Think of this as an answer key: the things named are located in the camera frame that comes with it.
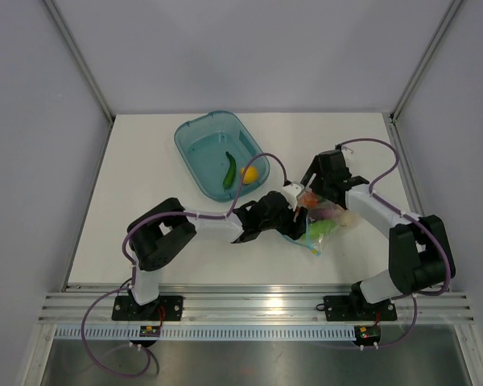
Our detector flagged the aluminium frame post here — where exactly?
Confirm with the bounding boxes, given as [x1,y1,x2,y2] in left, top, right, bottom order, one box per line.
[389,0,468,124]
[43,0,114,125]

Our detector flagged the light green fake vegetable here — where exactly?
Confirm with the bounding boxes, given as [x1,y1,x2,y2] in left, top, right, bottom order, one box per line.
[304,220,338,242]

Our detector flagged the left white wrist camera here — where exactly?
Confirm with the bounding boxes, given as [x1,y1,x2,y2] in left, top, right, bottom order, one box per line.
[281,182,304,210]

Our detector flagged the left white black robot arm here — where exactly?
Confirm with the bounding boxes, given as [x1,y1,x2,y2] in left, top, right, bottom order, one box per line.
[114,191,308,320]

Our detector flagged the purple fake eggplant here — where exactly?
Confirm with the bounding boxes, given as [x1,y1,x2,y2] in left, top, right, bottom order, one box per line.
[310,204,344,220]

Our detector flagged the right aluminium frame post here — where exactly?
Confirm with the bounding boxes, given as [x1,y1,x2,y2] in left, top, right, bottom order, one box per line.
[389,0,468,124]

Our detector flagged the green fake chili pepper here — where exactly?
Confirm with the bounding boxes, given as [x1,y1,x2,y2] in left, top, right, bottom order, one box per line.
[222,151,237,191]

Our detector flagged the clear zip top bag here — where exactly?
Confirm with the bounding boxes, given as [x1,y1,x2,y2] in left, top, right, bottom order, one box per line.
[283,190,360,256]

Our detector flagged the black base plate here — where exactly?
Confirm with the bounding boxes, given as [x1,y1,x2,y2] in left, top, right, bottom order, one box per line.
[111,295,184,322]
[323,294,398,322]

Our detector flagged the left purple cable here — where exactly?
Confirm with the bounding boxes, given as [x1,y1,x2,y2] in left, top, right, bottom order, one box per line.
[80,152,291,379]

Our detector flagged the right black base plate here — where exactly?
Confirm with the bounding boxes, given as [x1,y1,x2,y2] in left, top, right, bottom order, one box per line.
[323,294,398,322]

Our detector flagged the aluminium mounting rail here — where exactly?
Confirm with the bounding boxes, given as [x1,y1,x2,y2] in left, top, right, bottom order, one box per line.
[38,285,475,325]

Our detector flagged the orange fake fruit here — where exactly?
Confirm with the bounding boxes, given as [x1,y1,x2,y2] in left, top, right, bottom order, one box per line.
[299,192,319,208]

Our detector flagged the cream fake garlic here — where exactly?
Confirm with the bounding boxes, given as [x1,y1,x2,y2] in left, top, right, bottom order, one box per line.
[338,211,357,227]

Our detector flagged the yellow fake fruit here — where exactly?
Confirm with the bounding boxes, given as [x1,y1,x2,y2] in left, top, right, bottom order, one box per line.
[240,166,259,185]

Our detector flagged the white slotted cable duct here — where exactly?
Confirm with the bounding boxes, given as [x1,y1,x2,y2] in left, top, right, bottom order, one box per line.
[55,324,356,342]

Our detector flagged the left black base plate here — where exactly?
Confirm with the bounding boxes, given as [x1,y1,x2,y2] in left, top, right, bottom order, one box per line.
[111,295,184,322]

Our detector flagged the teal transparent plastic bin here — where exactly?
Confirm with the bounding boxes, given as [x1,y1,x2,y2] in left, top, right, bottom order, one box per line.
[174,110,262,203]

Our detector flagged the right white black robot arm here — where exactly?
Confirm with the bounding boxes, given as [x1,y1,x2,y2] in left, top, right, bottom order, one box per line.
[301,149,456,321]

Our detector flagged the left aluminium frame post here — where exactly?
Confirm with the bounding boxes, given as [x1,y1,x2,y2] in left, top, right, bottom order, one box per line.
[43,0,114,125]

